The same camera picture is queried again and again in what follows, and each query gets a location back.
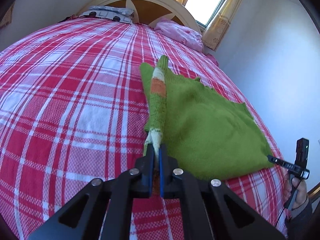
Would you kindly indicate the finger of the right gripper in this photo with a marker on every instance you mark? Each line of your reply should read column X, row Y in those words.
column 271, row 158

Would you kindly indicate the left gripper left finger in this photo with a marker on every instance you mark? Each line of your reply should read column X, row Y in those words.
column 102, row 209

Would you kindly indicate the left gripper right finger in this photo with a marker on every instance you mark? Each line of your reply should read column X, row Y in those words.
column 210, row 210

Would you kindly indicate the green orange white striped sweater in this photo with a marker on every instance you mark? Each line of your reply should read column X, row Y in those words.
column 209, row 136

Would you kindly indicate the dark right sleeve forearm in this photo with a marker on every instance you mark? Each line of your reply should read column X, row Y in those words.
column 298, row 220

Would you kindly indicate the person's right hand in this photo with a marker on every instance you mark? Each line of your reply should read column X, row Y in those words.
column 301, row 190

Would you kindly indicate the red white plaid bedsheet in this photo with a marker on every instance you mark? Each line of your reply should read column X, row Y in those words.
column 73, row 109

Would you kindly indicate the yellow right curtain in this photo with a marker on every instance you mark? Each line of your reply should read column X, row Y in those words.
column 218, row 26

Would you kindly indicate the pink pillow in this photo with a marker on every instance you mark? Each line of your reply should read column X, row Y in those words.
column 179, row 33

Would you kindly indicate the grey patterned pillow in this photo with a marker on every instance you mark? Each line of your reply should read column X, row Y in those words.
column 122, row 15

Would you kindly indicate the cream wooden headboard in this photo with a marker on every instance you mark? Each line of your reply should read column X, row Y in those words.
column 149, row 12

